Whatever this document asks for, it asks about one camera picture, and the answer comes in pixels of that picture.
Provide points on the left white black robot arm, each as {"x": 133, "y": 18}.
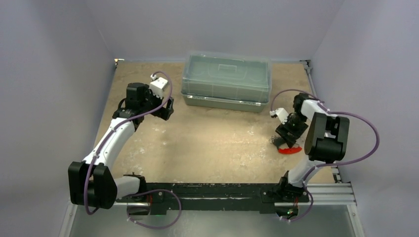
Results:
{"x": 91, "y": 183}

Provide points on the clear lidded grey storage box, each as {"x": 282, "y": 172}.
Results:
{"x": 226, "y": 81}

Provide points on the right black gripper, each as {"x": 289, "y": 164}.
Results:
{"x": 289, "y": 131}

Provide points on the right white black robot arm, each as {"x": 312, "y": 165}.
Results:
{"x": 325, "y": 142}

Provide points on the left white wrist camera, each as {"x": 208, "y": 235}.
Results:
{"x": 158, "y": 86}

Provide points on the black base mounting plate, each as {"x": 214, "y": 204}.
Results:
{"x": 261, "y": 197}

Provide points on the aluminium frame rail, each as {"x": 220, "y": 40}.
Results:
{"x": 337, "y": 193}

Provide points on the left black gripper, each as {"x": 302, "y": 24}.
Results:
{"x": 164, "y": 112}

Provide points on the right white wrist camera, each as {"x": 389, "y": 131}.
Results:
{"x": 280, "y": 113}

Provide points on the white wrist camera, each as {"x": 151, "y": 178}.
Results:
{"x": 158, "y": 86}
{"x": 280, "y": 113}

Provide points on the red handled metal key tool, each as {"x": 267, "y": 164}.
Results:
{"x": 289, "y": 150}

